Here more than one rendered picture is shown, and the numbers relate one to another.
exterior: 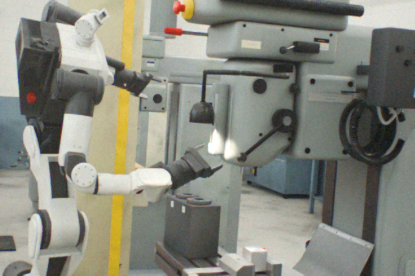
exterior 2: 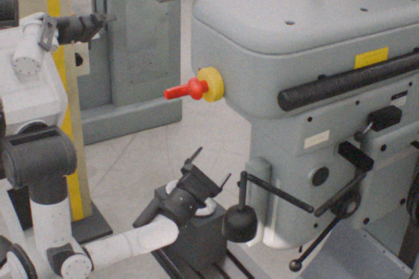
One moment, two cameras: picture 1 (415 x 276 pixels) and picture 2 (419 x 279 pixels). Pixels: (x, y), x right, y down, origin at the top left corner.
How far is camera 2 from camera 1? 1.21 m
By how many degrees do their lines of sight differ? 31
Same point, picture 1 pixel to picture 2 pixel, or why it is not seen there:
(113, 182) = (110, 256)
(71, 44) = (10, 78)
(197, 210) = (203, 228)
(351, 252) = (384, 268)
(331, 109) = (397, 167)
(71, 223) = not seen: hidden behind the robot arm
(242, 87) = (296, 180)
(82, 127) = (59, 218)
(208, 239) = (216, 246)
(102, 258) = not seen: hidden behind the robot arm
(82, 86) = (48, 169)
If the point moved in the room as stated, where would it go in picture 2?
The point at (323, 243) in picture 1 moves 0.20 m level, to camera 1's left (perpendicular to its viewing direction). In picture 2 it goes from (349, 242) to (287, 252)
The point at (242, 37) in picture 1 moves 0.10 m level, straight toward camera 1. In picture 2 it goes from (306, 135) to (322, 167)
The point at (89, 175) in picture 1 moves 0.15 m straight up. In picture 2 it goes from (82, 268) to (74, 221)
